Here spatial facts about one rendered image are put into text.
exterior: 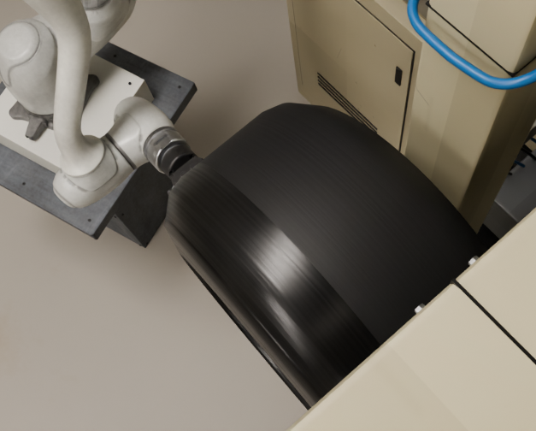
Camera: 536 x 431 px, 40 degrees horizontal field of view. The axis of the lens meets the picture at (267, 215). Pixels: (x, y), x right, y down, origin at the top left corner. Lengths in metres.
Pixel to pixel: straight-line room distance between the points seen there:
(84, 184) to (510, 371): 1.16
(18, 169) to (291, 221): 1.25
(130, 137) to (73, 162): 0.13
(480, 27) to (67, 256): 2.04
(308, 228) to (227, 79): 1.90
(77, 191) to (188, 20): 1.47
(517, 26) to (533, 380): 0.35
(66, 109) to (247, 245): 0.65
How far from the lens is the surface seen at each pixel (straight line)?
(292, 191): 0.95
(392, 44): 1.86
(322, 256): 0.91
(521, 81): 0.81
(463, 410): 0.58
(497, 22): 0.79
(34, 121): 1.93
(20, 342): 2.63
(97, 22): 1.77
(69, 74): 1.44
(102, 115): 1.92
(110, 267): 2.58
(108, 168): 1.59
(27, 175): 2.04
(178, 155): 1.53
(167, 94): 2.02
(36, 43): 1.75
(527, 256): 0.61
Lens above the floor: 2.36
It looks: 69 degrees down
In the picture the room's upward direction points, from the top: 17 degrees counter-clockwise
